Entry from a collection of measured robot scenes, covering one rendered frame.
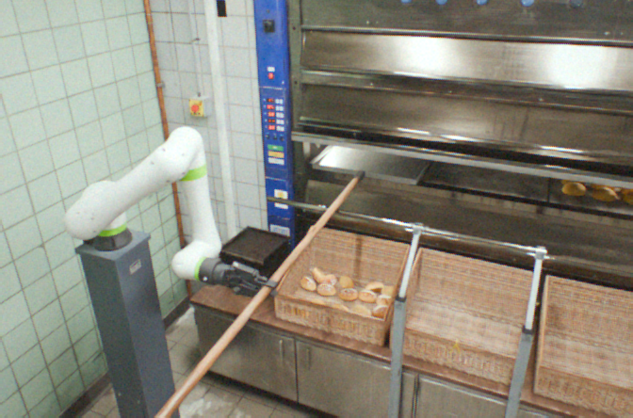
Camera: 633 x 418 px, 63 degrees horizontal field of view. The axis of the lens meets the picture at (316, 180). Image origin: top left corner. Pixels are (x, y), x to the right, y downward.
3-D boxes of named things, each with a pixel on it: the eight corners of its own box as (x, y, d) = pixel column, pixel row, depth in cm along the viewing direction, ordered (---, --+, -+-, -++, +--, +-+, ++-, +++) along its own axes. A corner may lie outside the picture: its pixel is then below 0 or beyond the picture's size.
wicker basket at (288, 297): (312, 265, 293) (311, 223, 281) (409, 287, 273) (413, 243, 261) (273, 318, 252) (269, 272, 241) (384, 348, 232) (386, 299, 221)
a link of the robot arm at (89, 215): (48, 226, 174) (165, 144, 159) (72, 203, 188) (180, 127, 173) (75, 253, 178) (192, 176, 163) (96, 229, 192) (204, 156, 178)
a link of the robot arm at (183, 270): (167, 281, 191) (162, 256, 186) (187, 263, 201) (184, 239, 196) (198, 290, 186) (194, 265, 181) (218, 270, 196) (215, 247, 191)
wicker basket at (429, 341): (414, 289, 271) (418, 245, 260) (528, 318, 249) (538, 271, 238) (387, 350, 231) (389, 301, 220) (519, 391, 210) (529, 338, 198)
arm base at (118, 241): (63, 241, 203) (59, 228, 201) (92, 223, 216) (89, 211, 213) (114, 254, 194) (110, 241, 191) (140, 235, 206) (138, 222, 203)
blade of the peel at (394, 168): (415, 184, 249) (415, 179, 248) (312, 168, 269) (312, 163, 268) (431, 156, 278) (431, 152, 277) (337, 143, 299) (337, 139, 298)
